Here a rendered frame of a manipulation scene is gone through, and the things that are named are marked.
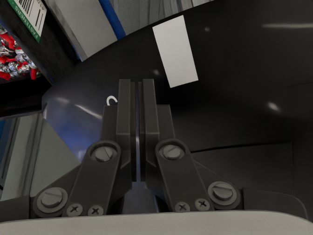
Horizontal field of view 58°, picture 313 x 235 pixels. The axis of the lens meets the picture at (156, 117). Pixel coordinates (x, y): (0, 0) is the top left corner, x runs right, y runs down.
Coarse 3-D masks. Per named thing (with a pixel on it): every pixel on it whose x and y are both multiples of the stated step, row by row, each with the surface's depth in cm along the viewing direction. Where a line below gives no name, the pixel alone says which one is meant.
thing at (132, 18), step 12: (120, 0) 107; (132, 0) 108; (144, 0) 108; (156, 0) 108; (120, 12) 114; (132, 12) 112; (144, 12) 112; (156, 12) 113; (132, 24) 117; (144, 24) 117
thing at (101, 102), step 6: (108, 90) 17; (114, 90) 16; (96, 96) 17; (102, 96) 17; (108, 96) 17; (114, 96) 17; (102, 102) 17; (108, 102) 17; (114, 102) 17; (102, 108) 17
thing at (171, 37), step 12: (168, 24) 14; (180, 24) 14; (156, 36) 14; (168, 36) 14; (180, 36) 14; (168, 48) 14; (180, 48) 14; (168, 60) 14; (180, 60) 14; (192, 60) 14; (168, 72) 15; (180, 72) 14; (192, 72) 14; (180, 84) 14
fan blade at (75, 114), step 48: (240, 0) 12; (288, 0) 12; (144, 48) 15; (192, 48) 14; (240, 48) 13; (288, 48) 12; (48, 96) 19; (192, 96) 14; (240, 96) 13; (288, 96) 12; (192, 144) 15; (240, 144) 14; (288, 144) 13; (144, 192) 18; (288, 192) 13
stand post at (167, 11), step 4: (164, 0) 105; (168, 0) 106; (172, 0) 105; (176, 0) 105; (164, 4) 103; (168, 4) 103; (172, 4) 104; (176, 4) 104; (164, 8) 102; (168, 8) 102; (172, 8) 102; (176, 8) 102; (164, 12) 101; (168, 12) 101; (172, 12) 101; (176, 12) 101; (164, 16) 102; (168, 16) 100
